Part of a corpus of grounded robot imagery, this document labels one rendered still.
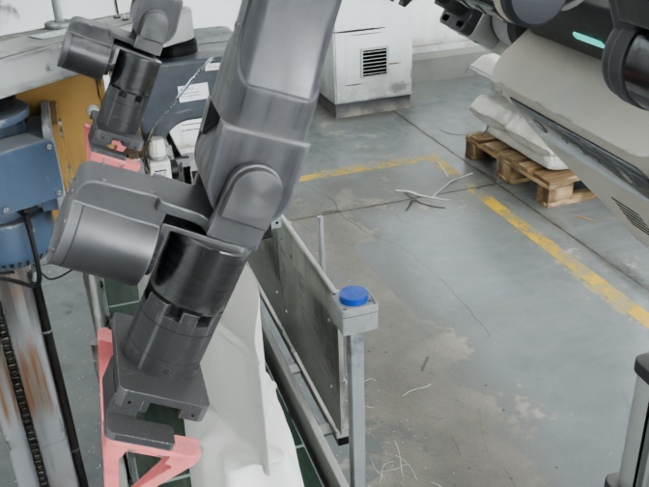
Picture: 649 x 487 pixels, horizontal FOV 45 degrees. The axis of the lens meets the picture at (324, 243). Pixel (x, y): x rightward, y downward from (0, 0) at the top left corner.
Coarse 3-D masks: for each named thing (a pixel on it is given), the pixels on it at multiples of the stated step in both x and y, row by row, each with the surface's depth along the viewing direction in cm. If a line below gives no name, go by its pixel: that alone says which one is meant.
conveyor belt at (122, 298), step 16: (112, 288) 260; (128, 288) 260; (112, 304) 251; (128, 304) 250; (144, 416) 200; (160, 416) 200; (176, 416) 200; (288, 416) 198; (176, 432) 195; (304, 448) 188; (144, 464) 185; (304, 464) 183; (176, 480) 180; (304, 480) 178
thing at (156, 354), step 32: (128, 320) 60; (160, 320) 53; (192, 320) 53; (128, 352) 54; (160, 352) 53; (192, 352) 54; (128, 384) 52; (160, 384) 54; (192, 384) 55; (192, 416) 54
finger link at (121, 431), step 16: (112, 368) 54; (112, 384) 52; (112, 400) 51; (112, 416) 51; (128, 416) 52; (112, 432) 50; (128, 432) 51; (144, 432) 51; (160, 432) 52; (112, 448) 51; (128, 448) 51; (144, 448) 51; (160, 448) 51; (176, 448) 52; (192, 448) 53; (112, 464) 52; (160, 464) 54; (176, 464) 53; (192, 464) 53; (112, 480) 53; (144, 480) 54; (160, 480) 54
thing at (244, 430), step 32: (256, 288) 127; (224, 320) 146; (256, 320) 133; (224, 352) 117; (256, 352) 109; (224, 384) 121; (256, 384) 109; (224, 416) 125; (256, 416) 113; (224, 448) 124; (256, 448) 118; (288, 448) 126; (192, 480) 150; (224, 480) 122; (256, 480) 123; (288, 480) 124
